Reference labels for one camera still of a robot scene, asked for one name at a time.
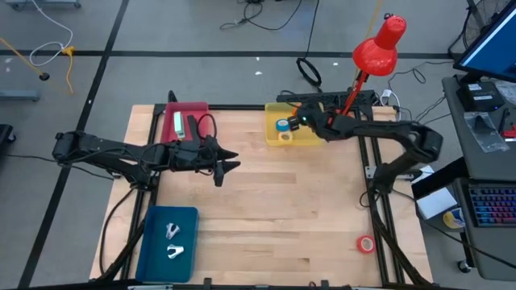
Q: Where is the yellow and blue roll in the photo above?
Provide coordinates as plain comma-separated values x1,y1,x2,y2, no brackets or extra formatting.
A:
442,207,467,230

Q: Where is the red desk lamp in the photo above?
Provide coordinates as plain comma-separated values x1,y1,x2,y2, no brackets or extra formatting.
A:
327,14,408,126

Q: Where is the white box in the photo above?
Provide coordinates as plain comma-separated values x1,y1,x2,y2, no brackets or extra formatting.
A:
416,187,459,221

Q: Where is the black metal rig frame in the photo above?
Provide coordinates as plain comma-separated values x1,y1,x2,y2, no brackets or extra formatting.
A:
89,90,435,290

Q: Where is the black stapler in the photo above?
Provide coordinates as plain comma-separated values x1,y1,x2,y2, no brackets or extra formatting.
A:
186,114,202,143

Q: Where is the white floor cable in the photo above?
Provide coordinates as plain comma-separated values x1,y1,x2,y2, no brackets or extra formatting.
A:
28,0,75,68

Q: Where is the yellow plastic bin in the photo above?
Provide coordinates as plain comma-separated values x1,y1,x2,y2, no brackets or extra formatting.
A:
264,100,327,147

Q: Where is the blue plastic bin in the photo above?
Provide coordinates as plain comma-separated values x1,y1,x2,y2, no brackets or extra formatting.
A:
135,205,200,284

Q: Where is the yellow floor cable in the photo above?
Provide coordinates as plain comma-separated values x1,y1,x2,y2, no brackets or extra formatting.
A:
0,35,77,94

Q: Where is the black floor fan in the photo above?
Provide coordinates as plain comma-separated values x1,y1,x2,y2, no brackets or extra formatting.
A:
447,0,511,61

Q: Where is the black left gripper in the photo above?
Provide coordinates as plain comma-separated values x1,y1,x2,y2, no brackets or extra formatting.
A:
167,135,242,188

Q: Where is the grey cart base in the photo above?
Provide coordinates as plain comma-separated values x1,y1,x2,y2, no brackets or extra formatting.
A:
0,89,40,102
4,0,81,11

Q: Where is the white power adapter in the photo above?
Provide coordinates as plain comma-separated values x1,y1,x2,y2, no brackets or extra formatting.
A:
380,88,403,125

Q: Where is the black floor cable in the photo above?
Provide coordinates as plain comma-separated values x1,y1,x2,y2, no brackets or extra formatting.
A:
219,0,304,32

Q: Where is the red tape roll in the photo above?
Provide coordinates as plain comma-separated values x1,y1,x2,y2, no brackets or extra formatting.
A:
356,234,377,255

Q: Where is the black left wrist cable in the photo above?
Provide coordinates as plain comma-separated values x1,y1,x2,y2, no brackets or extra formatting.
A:
196,114,218,142

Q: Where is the pink plastic bin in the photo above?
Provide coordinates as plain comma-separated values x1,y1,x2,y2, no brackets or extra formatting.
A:
160,101,210,144

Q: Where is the computer monitor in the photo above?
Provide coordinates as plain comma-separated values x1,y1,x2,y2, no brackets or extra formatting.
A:
453,0,516,85

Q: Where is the grey desk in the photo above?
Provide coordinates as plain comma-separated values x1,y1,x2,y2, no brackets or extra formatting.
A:
441,74,516,182

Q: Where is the grey keyboard cart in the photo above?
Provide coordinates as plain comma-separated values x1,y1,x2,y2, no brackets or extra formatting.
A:
453,176,516,282

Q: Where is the clear plastic bag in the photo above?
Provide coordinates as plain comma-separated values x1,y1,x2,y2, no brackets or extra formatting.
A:
463,111,510,154

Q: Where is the white stapler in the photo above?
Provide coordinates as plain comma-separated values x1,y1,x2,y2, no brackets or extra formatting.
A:
173,111,186,140

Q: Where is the small black computer box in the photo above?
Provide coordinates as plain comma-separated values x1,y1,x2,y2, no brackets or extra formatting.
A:
456,81,506,113

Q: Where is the coiled black cable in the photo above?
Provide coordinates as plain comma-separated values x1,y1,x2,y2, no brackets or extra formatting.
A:
296,0,323,89

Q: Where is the backlit keyboard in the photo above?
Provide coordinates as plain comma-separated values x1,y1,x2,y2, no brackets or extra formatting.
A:
468,185,516,229

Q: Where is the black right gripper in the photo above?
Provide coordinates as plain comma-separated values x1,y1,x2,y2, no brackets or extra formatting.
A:
286,101,330,142

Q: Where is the purple staple remover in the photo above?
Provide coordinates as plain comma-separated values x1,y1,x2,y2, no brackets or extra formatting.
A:
164,222,181,240

